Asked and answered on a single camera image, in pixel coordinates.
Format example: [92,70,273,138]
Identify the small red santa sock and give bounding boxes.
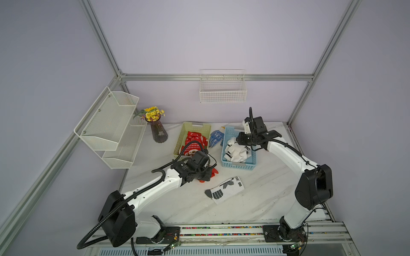
[199,168,219,183]

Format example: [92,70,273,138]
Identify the white sock black stripes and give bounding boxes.
[223,137,252,163]

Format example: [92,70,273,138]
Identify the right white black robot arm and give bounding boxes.
[236,108,333,242]

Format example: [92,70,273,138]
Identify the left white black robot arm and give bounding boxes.
[76,147,217,250]

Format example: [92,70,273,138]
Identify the blue plastic basket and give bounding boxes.
[221,126,257,170]

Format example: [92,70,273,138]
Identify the green plastic basket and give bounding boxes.
[174,122,211,158]

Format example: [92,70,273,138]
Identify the blue dotted work glove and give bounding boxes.
[208,127,225,148]

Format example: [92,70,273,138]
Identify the dark glass vase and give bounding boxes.
[149,119,168,144]

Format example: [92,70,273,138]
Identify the yellow flower bouquet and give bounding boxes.
[134,106,165,122]

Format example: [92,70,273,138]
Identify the white two-tier mesh shelf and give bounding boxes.
[74,87,147,169]

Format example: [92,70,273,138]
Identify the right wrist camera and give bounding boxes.
[242,117,252,134]

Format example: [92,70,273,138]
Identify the white wire wall basket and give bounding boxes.
[199,69,247,103]

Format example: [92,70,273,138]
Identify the aluminium rail bench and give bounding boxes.
[85,220,360,256]

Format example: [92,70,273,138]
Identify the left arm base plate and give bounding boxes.
[135,226,181,244]

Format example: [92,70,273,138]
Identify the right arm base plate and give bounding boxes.
[262,225,307,243]

